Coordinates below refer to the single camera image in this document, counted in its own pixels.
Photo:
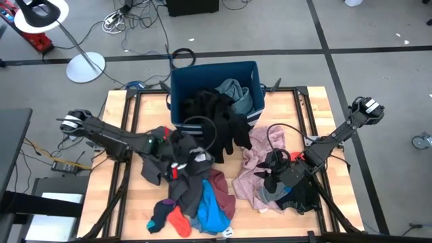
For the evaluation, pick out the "long black garment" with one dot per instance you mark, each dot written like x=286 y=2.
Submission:
x=219 y=118

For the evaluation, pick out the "white round-base floor lamp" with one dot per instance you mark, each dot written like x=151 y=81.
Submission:
x=86 y=67

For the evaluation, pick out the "blue white-striped fabric bin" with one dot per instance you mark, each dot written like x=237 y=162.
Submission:
x=189 y=77

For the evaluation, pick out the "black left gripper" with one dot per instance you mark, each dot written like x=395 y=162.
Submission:
x=167 y=145

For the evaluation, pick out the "white round object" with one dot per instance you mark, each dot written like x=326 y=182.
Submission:
x=353 y=2

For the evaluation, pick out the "black shorts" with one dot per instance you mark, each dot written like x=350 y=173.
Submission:
x=300 y=199

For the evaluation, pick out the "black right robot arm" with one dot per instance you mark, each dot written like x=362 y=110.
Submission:
x=337 y=135

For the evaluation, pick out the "dark grey white-lined jacket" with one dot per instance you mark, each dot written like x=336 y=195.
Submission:
x=189 y=192

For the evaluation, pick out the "black metal table frame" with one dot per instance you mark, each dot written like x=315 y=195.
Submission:
x=118 y=199

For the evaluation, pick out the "grey caster wheel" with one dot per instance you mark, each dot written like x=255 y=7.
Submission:
x=420 y=141

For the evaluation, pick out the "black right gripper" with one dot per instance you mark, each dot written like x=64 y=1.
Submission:
x=292 y=175

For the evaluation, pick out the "dark grey desk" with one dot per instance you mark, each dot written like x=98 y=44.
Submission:
x=13 y=145

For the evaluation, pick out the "bright blue sweater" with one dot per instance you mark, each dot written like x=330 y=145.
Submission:
x=211 y=209

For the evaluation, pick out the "maroon garment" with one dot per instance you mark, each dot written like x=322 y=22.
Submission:
x=224 y=195

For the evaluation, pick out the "red tool box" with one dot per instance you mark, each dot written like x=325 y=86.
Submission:
x=38 y=40

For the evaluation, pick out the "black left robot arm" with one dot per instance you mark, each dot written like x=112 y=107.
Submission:
x=108 y=136

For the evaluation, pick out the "pink knit garment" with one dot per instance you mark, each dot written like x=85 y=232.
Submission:
x=249 y=168

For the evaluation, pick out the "grey-teal shirt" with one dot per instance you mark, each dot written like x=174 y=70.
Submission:
x=236 y=92

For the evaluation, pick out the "grey sock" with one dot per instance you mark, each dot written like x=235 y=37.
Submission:
x=271 y=197

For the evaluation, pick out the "black power brick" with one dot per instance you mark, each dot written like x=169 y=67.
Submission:
x=65 y=167

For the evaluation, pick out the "grey cart white panel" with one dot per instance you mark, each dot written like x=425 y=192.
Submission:
x=50 y=229

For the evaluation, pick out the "navy sock purple toe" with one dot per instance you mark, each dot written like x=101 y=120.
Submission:
x=160 y=212

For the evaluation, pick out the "black box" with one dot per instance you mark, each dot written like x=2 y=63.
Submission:
x=192 y=6

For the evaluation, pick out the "white power strip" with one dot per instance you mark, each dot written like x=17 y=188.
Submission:
x=113 y=22

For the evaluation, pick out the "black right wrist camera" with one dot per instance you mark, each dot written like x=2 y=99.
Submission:
x=278 y=158

